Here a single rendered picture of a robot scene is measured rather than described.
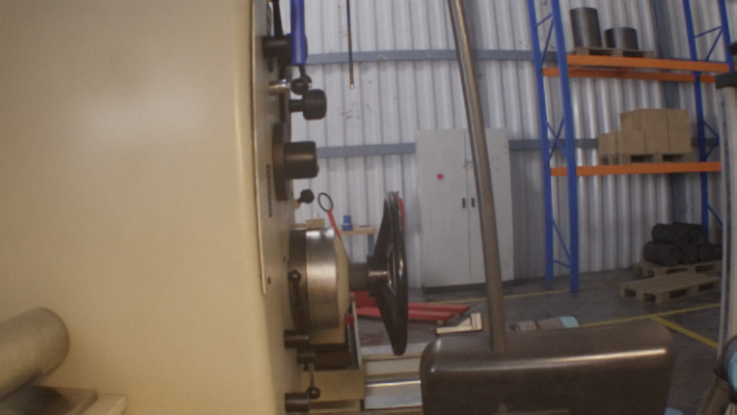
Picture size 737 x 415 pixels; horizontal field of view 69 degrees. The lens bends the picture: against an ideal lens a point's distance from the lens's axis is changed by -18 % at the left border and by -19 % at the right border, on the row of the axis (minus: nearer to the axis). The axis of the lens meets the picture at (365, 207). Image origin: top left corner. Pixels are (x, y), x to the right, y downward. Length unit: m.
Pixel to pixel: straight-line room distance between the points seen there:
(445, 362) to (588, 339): 0.18
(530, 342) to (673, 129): 8.06
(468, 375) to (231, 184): 0.42
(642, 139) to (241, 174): 7.81
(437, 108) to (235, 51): 8.11
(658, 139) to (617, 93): 1.49
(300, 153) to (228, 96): 0.29
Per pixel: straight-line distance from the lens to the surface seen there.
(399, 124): 8.88
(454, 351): 0.79
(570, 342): 0.80
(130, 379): 1.01
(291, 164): 1.17
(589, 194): 9.56
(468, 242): 8.41
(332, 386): 1.93
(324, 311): 1.37
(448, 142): 8.34
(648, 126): 8.59
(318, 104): 1.36
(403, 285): 1.28
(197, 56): 0.95
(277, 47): 1.05
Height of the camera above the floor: 1.50
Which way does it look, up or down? 2 degrees down
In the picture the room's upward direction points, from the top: 3 degrees counter-clockwise
